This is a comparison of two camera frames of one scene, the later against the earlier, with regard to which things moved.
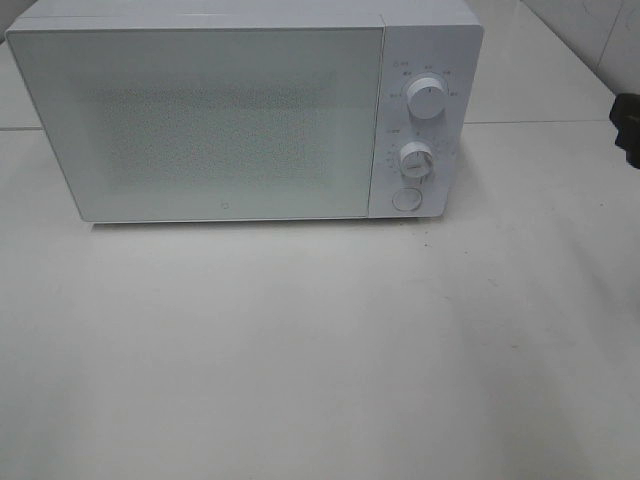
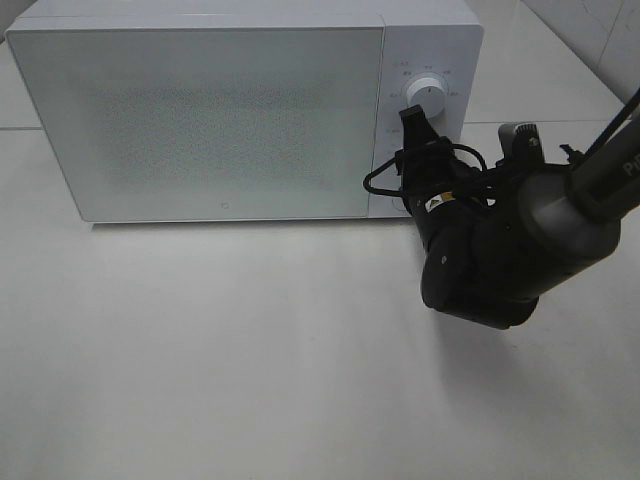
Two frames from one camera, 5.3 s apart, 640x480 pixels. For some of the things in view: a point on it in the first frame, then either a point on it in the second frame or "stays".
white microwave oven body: (255, 110) stays
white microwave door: (185, 124) stays
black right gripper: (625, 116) → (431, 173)
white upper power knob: (426, 98) stays
